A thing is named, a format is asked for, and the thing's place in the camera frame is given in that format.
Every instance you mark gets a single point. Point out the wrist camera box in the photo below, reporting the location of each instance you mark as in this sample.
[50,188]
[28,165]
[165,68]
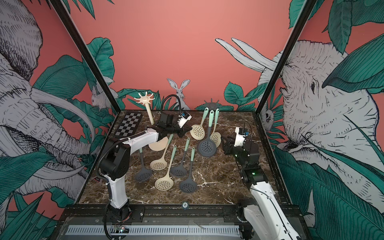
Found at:
[241,134]
[183,118]

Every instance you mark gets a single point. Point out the black frame post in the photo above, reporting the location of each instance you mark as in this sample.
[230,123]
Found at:
[71,28]
[299,25]

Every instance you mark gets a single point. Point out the beige skimmer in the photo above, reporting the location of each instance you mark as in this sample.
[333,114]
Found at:
[197,131]
[216,136]
[166,183]
[161,163]

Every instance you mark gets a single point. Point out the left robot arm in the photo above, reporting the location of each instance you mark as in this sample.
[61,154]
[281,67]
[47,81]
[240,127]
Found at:
[114,162]

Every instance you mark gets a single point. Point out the beige utensil rack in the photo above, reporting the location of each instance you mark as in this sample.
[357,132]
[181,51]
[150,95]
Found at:
[146,100]

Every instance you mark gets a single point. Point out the left black frame post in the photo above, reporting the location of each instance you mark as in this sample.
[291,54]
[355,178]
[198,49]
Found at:
[71,28]

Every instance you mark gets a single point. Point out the dark grey utensil rack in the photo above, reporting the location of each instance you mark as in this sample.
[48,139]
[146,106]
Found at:
[212,105]

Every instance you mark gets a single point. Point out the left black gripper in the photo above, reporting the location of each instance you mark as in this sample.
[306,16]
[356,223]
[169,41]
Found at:
[184,129]

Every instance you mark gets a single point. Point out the black front rail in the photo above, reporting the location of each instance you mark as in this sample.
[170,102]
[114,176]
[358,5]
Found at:
[230,213]

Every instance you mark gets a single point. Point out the right black frame post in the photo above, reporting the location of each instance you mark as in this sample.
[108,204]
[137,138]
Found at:
[299,25]

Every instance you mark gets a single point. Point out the small round rail knob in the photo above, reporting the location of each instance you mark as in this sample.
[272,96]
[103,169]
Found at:
[185,205]

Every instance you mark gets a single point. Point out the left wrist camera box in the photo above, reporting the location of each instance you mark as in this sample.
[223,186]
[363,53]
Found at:
[183,118]

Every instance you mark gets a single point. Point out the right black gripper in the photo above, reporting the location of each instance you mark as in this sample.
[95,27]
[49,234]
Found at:
[230,148]

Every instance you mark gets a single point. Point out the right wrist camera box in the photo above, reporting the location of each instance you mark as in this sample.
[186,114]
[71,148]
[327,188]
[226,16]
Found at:
[241,134]

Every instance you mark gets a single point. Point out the checkerboard calibration board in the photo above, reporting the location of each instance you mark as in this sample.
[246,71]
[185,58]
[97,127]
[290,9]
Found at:
[129,124]

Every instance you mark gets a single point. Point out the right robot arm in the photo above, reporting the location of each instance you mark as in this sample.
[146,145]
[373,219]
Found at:
[265,215]

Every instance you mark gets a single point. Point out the white perforated vent strip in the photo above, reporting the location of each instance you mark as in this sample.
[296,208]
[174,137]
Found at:
[135,230]

